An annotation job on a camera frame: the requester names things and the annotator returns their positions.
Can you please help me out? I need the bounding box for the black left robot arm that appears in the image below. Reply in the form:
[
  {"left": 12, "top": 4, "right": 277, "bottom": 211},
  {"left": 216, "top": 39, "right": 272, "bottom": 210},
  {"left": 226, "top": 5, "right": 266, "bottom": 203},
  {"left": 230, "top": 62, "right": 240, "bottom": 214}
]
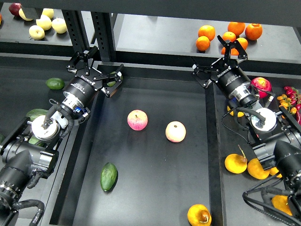
[{"left": 0, "top": 47, "right": 123, "bottom": 226}]

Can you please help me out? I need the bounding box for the dark avocado left edge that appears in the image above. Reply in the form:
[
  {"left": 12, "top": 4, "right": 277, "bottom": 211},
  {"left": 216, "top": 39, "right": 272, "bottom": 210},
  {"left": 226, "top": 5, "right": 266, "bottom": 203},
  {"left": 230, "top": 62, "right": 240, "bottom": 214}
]
[{"left": 0, "top": 134, "right": 5, "bottom": 144}]

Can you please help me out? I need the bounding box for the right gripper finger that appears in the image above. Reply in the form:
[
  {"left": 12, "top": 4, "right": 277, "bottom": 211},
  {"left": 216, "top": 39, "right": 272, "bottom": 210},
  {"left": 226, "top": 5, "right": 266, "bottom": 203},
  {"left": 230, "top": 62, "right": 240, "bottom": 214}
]
[
  {"left": 191, "top": 57, "right": 215, "bottom": 89},
  {"left": 217, "top": 35, "right": 248, "bottom": 63}
]

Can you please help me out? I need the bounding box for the orange top left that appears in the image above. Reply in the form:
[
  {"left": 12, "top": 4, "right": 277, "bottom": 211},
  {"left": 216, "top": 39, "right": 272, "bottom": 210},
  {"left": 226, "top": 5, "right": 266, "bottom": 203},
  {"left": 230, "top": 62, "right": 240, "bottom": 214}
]
[{"left": 198, "top": 25, "right": 215, "bottom": 41}]

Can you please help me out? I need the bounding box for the orange front lowest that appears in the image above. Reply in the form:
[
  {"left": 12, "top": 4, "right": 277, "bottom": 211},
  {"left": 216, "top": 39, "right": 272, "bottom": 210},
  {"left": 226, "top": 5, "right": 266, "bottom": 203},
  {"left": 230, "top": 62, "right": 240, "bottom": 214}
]
[{"left": 221, "top": 47, "right": 239, "bottom": 56}]

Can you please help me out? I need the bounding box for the pale yellow pink apple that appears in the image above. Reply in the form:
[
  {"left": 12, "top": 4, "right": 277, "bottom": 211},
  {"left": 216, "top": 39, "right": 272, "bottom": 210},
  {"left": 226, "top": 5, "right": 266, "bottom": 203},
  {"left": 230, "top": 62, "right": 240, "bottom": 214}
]
[{"left": 165, "top": 121, "right": 186, "bottom": 143}]

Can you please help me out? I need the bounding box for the orange top right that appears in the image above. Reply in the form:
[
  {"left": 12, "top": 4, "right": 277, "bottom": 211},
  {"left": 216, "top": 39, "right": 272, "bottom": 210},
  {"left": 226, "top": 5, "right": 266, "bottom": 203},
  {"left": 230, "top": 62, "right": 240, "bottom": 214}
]
[{"left": 245, "top": 23, "right": 263, "bottom": 40}]

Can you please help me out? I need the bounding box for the red chili pepper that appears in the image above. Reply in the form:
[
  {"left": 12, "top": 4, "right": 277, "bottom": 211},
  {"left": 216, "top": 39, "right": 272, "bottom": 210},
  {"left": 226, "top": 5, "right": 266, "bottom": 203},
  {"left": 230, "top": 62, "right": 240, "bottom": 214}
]
[{"left": 295, "top": 110, "right": 301, "bottom": 131}]

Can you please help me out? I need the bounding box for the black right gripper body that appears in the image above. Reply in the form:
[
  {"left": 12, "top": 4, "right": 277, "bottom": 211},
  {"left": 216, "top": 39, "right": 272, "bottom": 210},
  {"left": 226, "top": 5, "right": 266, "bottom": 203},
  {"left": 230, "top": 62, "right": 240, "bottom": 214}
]
[{"left": 211, "top": 58, "right": 251, "bottom": 98}]

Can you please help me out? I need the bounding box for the pink red apple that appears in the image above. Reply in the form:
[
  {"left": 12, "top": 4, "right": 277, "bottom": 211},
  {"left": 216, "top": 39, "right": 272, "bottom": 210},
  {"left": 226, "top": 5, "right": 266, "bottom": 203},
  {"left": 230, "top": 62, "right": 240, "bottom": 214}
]
[{"left": 127, "top": 109, "right": 148, "bottom": 131}]

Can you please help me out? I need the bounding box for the dark red apple shelf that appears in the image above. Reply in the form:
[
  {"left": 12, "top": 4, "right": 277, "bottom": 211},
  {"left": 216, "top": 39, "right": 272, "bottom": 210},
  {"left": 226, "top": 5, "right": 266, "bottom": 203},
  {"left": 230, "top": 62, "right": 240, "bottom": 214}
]
[{"left": 8, "top": 3, "right": 21, "bottom": 16}]

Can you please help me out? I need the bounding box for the small orange middle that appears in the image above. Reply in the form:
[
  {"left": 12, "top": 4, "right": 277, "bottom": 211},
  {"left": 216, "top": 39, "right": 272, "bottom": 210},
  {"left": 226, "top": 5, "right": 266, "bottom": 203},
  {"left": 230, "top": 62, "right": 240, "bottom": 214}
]
[{"left": 222, "top": 31, "right": 237, "bottom": 42}]

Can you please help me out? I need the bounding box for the orange top middle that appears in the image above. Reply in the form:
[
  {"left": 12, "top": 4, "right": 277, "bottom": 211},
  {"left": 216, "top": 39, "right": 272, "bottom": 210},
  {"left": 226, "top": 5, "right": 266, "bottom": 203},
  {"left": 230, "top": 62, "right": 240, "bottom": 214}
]
[{"left": 228, "top": 22, "right": 246, "bottom": 36}]

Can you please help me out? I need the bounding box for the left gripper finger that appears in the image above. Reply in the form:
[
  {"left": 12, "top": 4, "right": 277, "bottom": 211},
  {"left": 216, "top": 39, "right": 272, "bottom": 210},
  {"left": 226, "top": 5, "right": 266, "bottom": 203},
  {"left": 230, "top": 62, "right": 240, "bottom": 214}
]
[
  {"left": 93, "top": 64, "right": 124, "bottom": 98},
  {"left": 66, "top": 46, "right": 98, "bottom": 76}
]

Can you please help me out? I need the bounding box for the green avocado left group lower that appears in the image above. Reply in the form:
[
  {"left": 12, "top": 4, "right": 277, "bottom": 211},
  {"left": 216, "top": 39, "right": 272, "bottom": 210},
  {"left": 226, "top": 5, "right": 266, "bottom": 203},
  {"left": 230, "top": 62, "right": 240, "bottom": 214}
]
[{"left": 28, "top": 136, "right": 44, "bottom": 147}]

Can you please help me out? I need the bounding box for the pale yellow apple right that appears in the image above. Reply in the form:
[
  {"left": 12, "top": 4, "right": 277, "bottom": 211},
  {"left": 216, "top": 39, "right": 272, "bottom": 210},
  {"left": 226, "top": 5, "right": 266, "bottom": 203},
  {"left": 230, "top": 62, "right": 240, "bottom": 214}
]
[{"left": 52, "top": 17, "right": 67, "bottom": 34}]

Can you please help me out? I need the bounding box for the red apple right tray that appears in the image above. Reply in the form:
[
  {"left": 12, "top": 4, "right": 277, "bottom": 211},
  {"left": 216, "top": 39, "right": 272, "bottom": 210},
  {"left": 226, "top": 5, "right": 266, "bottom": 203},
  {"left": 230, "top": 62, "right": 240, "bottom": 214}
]
[{"left": 251, "top": 77, "right": 272, "bottom": 98}]

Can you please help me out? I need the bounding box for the green avocado left group top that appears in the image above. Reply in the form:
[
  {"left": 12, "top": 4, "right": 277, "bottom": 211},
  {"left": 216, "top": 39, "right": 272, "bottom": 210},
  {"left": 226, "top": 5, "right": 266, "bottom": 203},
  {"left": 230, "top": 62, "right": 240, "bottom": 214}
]
[{"left": 26, "top": 108, "right": 48, "bottom": 121}]

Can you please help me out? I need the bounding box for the black centre tray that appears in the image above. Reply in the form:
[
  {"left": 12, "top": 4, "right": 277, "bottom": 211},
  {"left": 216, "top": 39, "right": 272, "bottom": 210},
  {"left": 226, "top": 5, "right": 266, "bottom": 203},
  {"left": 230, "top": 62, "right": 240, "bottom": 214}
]
[{"left": 40, "top": 60, "right": 227, "bottom": 226}]

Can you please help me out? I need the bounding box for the green avocado upper left tray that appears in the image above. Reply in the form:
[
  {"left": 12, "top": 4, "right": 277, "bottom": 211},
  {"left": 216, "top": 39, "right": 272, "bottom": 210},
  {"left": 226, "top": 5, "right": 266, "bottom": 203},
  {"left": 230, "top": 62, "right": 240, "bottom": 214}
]
[{"left": 46, "top": 77, "right": 65, "bottom": 90}]

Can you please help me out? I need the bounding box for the pale yellow apple front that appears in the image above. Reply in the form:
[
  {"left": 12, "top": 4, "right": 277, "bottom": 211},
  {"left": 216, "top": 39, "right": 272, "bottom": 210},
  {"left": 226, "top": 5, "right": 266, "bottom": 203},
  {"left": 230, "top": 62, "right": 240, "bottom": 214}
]
[{"left": 29, "top": 25, "right": 45, "bottom": 40}]

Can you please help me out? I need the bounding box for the black shelf upright left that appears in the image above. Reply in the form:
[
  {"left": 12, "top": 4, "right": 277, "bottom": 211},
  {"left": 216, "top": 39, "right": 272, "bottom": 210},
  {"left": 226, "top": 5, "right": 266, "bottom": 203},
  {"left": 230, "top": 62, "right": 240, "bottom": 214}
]
[{"left": 62, "top": 9, "right": 90, "bottom": 52}]

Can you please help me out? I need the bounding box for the black shelf upright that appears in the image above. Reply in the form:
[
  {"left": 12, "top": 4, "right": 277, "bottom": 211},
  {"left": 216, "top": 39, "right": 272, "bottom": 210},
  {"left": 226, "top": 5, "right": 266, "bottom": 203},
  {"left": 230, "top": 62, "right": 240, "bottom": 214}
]
[
  {"left": 91, "top": 12, "right": 116, "bottom": 62},
  {"left": 62, "top": 9, "right": 90, "bottom": 52}
]

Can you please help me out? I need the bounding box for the yellow pear with stem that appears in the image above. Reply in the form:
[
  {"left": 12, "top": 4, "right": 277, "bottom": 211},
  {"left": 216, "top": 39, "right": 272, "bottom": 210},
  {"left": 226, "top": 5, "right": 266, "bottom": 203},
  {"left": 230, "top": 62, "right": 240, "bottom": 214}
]
[{"left": 224, "top": 145, "right": 247, "bottom": 174}]

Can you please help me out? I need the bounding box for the orange right middle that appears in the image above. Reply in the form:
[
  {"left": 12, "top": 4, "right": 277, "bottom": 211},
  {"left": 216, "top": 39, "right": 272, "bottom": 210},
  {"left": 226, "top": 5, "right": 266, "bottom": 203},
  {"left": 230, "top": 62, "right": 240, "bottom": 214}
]
[{"left": 235, "top": 37, "right": 248, "bottom": 50}]

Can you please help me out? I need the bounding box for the green avocado at tray corner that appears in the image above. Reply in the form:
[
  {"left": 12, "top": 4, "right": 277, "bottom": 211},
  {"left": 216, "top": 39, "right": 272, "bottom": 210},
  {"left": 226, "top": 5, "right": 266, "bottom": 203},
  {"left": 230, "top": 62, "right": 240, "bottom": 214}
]
[{"left": 106, "top": 72, "right": 123, "bottom": 87}]

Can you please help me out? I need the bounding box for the pale yellow apple middle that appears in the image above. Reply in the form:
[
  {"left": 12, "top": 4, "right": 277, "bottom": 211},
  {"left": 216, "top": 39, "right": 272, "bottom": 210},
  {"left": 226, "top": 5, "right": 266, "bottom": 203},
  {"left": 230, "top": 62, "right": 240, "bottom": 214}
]
[{"left": 36, "top": 15, "right": 52, "bottom": 31}]

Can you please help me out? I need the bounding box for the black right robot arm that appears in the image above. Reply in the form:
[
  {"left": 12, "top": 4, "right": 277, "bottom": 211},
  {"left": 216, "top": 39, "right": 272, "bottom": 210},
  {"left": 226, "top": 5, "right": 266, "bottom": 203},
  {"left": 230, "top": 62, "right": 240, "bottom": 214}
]
[{"left": 192, "top": 37, "right": 301, "bottom": 226}]

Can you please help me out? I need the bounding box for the green avocado group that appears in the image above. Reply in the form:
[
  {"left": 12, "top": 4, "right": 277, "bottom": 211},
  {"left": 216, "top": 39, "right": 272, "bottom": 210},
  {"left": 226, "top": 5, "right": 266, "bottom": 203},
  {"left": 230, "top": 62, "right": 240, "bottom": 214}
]
[
  {"left": 26, "top": 108, "right": 48, "bottom": 121},
  {"left": 28, "top": 136, "right": 44, "bottom": 147}
]

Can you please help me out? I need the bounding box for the pale yellow apple slice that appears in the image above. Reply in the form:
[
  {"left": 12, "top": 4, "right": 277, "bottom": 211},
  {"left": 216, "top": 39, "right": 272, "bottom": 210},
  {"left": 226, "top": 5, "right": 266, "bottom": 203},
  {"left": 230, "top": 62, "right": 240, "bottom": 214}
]
[{"left": 19, "top": 8, "right": 33, "bottom": 21}]

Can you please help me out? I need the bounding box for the cherry tomato bunch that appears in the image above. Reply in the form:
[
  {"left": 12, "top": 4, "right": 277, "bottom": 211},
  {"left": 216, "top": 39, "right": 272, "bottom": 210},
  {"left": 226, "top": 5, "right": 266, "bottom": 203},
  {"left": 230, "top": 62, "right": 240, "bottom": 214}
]
[{"left": 277, "top": 86, "right": 301, "bottom": 117}]

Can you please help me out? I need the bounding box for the pale yellow apple back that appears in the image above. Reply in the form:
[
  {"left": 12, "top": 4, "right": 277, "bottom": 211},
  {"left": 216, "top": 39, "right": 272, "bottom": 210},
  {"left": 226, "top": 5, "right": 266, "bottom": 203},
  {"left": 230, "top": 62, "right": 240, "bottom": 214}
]
[{"left": 42, "top": 8, "right": 54, "bottom": 19}]

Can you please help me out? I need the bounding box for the long green avocado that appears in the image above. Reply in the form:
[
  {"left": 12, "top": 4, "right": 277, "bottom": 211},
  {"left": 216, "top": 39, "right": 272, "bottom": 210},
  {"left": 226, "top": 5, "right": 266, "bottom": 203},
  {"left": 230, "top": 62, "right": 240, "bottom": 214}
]
[{"left": 100, "top": 162, "right": 118, "bottom": 192}]

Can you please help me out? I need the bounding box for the yellow pear under arm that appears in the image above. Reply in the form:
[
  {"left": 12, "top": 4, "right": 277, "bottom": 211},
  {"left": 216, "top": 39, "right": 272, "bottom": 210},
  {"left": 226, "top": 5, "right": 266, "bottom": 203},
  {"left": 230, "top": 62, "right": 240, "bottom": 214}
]
[{"left": 247, "top": 158, "right": 269, "bottom": 180}]

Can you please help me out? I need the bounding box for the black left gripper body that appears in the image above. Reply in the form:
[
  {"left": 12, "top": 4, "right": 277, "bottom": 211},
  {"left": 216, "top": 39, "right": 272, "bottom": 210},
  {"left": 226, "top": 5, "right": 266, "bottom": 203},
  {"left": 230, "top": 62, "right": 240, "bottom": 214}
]
[{"left": 63, "top": 67, "right": 109, "bottom": 104}]

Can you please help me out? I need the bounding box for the orange lower left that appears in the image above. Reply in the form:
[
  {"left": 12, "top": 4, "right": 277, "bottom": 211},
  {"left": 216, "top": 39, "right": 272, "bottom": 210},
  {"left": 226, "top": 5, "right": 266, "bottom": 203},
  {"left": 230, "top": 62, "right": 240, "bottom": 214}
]
[{"left": 196, "top": 36, "right": 210, "bottom": 51}]

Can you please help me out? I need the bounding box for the black shelf upright right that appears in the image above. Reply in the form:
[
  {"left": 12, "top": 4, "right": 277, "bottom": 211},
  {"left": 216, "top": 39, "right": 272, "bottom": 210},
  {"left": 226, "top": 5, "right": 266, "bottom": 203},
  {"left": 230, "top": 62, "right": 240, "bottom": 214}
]
[{"left": 91, "top": 12, "right": 116, "bottom": 62}]

